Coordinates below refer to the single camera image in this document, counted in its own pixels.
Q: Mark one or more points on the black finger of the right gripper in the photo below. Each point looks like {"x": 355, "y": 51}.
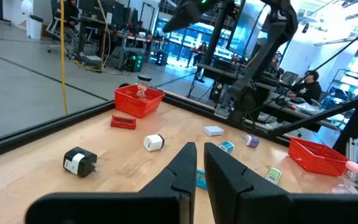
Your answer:
{"x": 179, "y": 15}
{"x": 185, "y": 21}

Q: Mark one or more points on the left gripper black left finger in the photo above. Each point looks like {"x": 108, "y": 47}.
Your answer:
{"x": 179, "y": 177}

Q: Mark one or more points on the black office desk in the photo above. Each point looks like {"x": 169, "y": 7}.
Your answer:
{"x": 216, "y": 70}

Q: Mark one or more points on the white plastic case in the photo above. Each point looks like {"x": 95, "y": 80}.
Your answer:
{"x": 213, "y": 131}

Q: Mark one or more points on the white office chair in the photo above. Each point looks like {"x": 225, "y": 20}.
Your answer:
{"x": 53, "y": 29}

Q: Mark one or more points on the black aluminium table frame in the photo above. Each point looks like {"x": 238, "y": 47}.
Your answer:
{"x": 26, "y": 138}

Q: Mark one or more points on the green wall charger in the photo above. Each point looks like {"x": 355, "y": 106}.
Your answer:
{"x": 273, "y": 175}

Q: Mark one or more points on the person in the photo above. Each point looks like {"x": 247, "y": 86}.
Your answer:
{"x": 308, "y": 88}
{"x": 275, "y": 62}
{"x": 70, "y": 15}
{"x": 202, "y": 49}

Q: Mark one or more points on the grey office chair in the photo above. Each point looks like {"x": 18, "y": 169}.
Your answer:
{"x": 289, "y": 77}

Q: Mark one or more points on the pink capped hourglass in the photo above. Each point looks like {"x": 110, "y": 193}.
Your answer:
{"x": 357, "y": 172}

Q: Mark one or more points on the black stand pole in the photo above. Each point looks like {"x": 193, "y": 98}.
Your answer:
{"x": 214, "y": 34}

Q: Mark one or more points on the white bin black lid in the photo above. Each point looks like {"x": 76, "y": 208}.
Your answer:
{"x": 35, "y": 28}

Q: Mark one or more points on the computer tower green lights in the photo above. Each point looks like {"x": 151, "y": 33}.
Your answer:
{"x": 134, "y": 62}

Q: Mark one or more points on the white wall charger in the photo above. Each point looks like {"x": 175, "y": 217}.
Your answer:
{"x": 152, "y": 143}

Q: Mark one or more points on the red case dark window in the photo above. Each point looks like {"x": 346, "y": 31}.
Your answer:
{"x": 123, "y": 124}

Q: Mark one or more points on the black charger white label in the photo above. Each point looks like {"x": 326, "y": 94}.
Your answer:
{"x": 84, "y": 160}

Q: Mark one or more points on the blue wall charger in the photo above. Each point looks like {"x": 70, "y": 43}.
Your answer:
{"x": 227, "y": 147}

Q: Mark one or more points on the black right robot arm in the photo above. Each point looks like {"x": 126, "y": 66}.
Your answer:
{"x": 272, "y": 40}

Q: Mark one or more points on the purple wall charger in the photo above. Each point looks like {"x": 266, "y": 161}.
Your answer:
{"x": 253, "y": 141}

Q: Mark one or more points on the computer tower blue lights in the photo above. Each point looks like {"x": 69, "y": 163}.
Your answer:
{"x": 161, "y": 58}

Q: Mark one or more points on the orange sand hourglass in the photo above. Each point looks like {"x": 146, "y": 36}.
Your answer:
{"x": 141, "y": 93}

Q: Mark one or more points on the teal plastic case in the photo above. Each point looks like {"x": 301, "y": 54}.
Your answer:
{"x": 201, "y": 180}

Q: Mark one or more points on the large screen on stand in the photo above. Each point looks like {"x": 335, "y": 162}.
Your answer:
{"x": 247, "y": 28}

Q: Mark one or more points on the cluttered office desk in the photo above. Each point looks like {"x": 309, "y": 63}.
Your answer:
{"x": 120, "y": 35}

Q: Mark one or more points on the red slotted plastic basket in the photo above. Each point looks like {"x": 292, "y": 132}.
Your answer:
{"x": 132, "y": 107}
{"x": 315, "y": 158}

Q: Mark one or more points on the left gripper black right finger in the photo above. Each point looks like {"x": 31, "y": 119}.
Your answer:
{"x": 225, "y": 183}

